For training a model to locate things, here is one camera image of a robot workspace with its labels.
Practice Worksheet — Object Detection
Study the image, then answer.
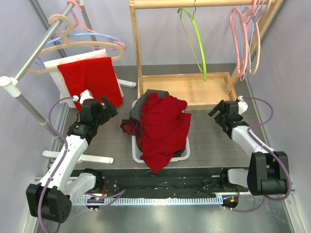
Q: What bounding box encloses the white plastic laundry basket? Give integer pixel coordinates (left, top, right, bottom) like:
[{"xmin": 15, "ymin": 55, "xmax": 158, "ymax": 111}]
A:
[{"xmin": 132, "ymin": 93, "xmax": 191, "ymax": 166}]

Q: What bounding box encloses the dark red skirt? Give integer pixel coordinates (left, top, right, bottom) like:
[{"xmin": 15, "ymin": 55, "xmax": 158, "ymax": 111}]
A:
[{"xmin": 121, "ymin": 91, "xmax": 192, "ymax": 174}]

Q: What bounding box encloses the blue wire hanger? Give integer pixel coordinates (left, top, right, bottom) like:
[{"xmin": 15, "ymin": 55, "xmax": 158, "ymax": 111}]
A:
[{"xmin": 246, "ymin": 3, "xmax": 264, "ymax": 77}]

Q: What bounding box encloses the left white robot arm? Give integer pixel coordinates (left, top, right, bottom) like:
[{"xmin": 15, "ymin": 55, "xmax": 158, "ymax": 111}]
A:
[{"xmin": 26, "ymin": 90, "xmax": 118, "ymax": 224}]

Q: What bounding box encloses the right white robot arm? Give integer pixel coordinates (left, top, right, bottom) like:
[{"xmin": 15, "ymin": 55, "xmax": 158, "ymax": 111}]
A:
[{"xmin": 209, "ymin": 96, "xmax": 292, "ymax": 200}]

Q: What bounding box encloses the blue hanger left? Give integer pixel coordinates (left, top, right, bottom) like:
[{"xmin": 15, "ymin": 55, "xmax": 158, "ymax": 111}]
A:
[{"xmin": 38, "ymin": 33, "xmax": 124, "ymax": 61}]

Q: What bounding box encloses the beige wooden hanger left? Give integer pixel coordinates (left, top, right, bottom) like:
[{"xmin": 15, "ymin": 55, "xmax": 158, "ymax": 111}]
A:
[{"xmin": 35, "ymin": 14, "xmax": 123, "ymax": 61}]

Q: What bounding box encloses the beige wooden hanger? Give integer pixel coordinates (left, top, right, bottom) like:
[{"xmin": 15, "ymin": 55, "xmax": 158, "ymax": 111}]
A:
[
  {"xmin": 245, "ymin": 0, "xmax": 274, "ymax": 78},
  {"xmin": 35, "ymin": 14, "xmax": 123, "ymax": 61}
]

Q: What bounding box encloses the green hanger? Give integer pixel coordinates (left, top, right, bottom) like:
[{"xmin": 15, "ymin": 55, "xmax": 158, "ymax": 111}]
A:
[{"xmin": 177, "ymin": 8, "xmax": 207, "ymax": 82}]

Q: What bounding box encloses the pink hanger left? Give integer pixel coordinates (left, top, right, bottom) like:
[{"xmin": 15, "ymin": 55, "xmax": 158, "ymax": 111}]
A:
[{"xmin": 67, "ymin": 0, "xmax": 127, "ymax": 51}]

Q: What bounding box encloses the pink hanger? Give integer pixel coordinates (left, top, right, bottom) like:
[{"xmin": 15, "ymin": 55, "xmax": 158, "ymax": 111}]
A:
[
  {"xmin": 229, "ymin": 0, "xmax": 260, "ymax": 81},
  {"xmin": 67, "ymin": 0, "xmax": 127, "ymax": 51}
]

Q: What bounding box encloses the pink hanger right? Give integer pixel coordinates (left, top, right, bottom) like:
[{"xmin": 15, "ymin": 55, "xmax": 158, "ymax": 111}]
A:
[{"xmin": 229, "ymin": 0, "xmax": 260, "ymax": 81}]

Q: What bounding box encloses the beige wooden hanger right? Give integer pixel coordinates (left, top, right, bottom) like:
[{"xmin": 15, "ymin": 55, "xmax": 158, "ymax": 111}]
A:
[{"xmin": 245, "ymin": 0, "xmax": 274, "ymax": 78}]

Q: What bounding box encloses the grey dotted garment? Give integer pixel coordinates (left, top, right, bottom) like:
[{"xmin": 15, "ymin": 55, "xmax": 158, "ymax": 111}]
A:
[{"xmin": 129, "ymin": 89, "xmax": 169, "ymax": 121}]

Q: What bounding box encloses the red plaid garment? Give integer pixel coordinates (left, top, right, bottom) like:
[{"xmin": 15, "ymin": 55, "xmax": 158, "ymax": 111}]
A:
[{"xmin": 120, "ymin": 118, "xmax": 142, "ymax": 149}]

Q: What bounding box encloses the bright red hung garment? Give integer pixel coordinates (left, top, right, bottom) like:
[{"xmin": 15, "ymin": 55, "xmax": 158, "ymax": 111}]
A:
[{"xmin": 58, "ymin": 57, "xmax": 123, "ymax": 107}]

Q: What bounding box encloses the wooden clothes rack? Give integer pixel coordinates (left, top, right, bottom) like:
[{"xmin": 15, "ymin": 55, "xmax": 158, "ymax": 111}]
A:
[{"xmin": 129, "ymin": 0, "xmax": 282, "ymax": 109}]

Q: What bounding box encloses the metal clothes rack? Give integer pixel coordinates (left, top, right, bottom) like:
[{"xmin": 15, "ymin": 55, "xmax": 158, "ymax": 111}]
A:
[{"xmin": 0, "ymin": 0, "xmax": 137, "ymax": 165}]

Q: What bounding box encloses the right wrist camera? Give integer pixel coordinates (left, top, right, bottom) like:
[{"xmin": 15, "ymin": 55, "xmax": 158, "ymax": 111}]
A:
[{"xmin": 237, "ymin": 96, "xmax": 248, "ymax": 115}]

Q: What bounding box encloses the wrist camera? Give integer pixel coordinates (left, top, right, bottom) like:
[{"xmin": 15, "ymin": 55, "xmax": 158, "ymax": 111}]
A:
[
  {"xmin": 237, "ymin": 96, "xmax": 248, "ymax": 115},
  {"xmin": 72, "ymin": 90, "xmax": 94, "ymax": 104}
]

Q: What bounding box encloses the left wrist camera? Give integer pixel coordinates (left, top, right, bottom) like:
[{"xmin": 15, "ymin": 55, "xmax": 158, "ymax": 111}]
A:
[{"xmin": 72, "ymin": 90, "xmax": 94, "ymax": 104}]

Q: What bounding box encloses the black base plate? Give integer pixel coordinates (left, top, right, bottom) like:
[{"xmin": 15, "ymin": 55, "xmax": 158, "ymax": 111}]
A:
[{"xmin": 90, "ymin": 167, "xmax": 248, "ymax": 199}]

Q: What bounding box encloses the white cable duct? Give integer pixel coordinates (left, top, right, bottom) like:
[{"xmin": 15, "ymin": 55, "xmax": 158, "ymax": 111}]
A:
[{"xmin": 73, "ymin": 196, "xmax": 223, "ymax": 206}]

